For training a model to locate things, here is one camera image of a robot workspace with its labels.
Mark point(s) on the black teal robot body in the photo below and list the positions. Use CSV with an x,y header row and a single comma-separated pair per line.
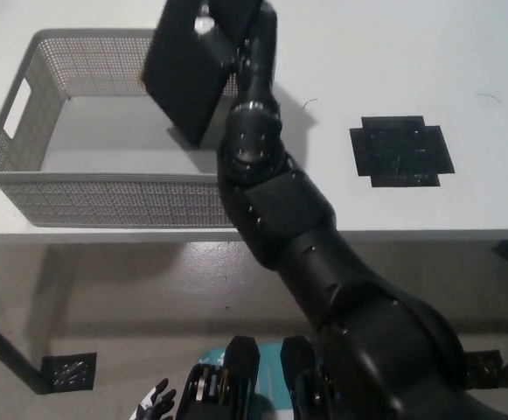
x,y
240,389

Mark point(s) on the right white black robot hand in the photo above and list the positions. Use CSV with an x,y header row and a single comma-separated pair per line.
x,y
218,46

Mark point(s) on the black tape patch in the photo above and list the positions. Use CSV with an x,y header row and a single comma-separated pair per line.
x,y
400,151

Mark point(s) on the black hardcover notebook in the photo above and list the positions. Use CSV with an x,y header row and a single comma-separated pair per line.
x,y
183,79

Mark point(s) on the grey perforated plastic basket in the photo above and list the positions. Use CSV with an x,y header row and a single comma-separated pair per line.
x,y
105,201

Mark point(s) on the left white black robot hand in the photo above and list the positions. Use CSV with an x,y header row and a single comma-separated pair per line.
x,y
155,400

